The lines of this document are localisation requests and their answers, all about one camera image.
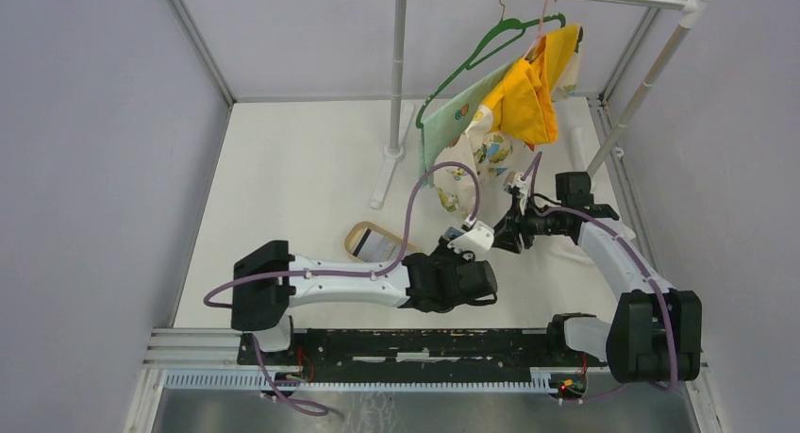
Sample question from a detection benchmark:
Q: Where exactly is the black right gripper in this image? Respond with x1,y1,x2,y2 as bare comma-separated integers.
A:
492,194,565,255

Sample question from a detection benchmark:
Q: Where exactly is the beige oval card tray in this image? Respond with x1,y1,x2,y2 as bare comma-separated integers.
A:
343,221,403,267

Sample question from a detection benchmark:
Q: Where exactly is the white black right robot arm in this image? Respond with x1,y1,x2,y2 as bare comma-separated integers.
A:
494,172,702,387

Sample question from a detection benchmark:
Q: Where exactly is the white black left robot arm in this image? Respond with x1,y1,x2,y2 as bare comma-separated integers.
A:
231,240,497,365

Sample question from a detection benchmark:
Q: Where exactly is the silver magnetic stripe card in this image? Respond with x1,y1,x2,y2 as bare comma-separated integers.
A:
351,227,402,262

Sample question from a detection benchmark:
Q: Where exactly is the white crumpled cloth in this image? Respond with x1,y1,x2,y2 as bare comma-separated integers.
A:
556,224,638,266

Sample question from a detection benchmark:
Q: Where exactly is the white cartoon print garment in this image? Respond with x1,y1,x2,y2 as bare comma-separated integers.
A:
421,24,584,215

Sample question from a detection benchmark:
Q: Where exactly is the mint cartoon print cloth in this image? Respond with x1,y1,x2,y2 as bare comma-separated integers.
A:
419,62,522,194

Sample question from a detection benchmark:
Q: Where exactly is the yellow child shirt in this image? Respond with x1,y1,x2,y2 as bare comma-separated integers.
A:
482,24,584,148

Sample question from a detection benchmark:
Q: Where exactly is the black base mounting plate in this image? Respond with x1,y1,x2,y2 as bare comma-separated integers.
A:
261,328,603,383

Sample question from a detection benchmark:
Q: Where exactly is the green clothes hanger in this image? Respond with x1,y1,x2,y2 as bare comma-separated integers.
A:
415,12,567,130

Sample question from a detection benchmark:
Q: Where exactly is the pink clothes hanger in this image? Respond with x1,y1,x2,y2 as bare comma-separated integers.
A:
497,0,561,62

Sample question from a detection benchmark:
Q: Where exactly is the silver white clothes rack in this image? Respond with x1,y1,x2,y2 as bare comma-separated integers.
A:
370,0,714,211

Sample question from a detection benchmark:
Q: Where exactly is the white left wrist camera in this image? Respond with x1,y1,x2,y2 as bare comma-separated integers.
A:
442,221,494,261

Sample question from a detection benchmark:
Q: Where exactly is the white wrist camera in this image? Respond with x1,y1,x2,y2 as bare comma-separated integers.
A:
442,221,494,261
503,172,534,200

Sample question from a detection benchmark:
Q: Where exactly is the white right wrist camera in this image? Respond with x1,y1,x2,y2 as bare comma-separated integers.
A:
503,172,534,200

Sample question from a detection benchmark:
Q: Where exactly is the white slotted cable duct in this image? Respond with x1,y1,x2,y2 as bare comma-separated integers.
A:
164,370,558,395

